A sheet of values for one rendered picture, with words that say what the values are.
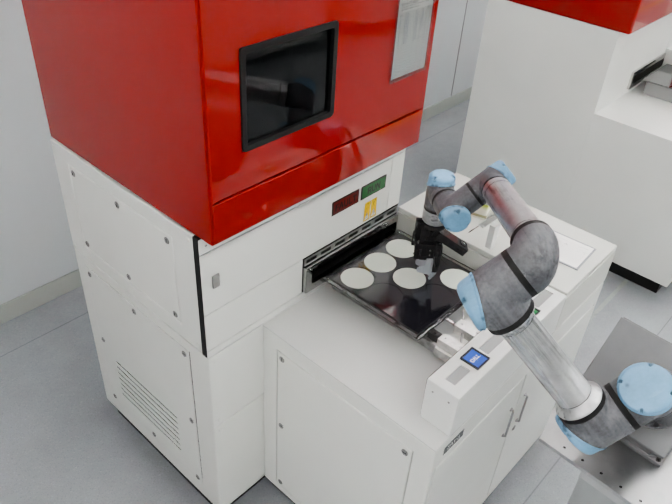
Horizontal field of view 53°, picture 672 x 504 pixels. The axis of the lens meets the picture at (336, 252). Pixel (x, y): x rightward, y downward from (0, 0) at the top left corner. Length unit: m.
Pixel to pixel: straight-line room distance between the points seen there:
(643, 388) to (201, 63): 1.16
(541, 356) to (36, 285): 2.48
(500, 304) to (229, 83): 0.72
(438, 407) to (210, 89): 0.92
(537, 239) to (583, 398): 0.39
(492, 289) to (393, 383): 0.53
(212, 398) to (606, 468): 1.07
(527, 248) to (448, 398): 0.45
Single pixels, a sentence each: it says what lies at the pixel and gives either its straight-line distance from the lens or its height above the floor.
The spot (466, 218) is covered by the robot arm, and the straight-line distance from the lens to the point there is 1.77.
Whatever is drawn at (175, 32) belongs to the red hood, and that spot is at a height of 1.71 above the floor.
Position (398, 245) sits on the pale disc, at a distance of 2.19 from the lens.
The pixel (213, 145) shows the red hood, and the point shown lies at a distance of 1.47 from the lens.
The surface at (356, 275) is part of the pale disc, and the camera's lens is 2.04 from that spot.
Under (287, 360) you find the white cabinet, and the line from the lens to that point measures 1.97.
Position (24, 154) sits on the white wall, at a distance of 3.09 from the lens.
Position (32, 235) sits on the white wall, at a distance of 3.27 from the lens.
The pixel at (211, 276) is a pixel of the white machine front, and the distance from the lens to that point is 1.72.
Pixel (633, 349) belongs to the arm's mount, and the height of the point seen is 0.99.
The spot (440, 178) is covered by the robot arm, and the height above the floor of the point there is 1.27.
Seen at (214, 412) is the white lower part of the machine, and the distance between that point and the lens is 2.06.
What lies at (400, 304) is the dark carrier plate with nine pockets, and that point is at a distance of 1.96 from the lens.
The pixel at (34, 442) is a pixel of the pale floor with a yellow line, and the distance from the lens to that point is 2.89.
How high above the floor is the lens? 2.17
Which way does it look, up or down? 37 degrees down
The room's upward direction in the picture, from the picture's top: 4 degrees clockwise
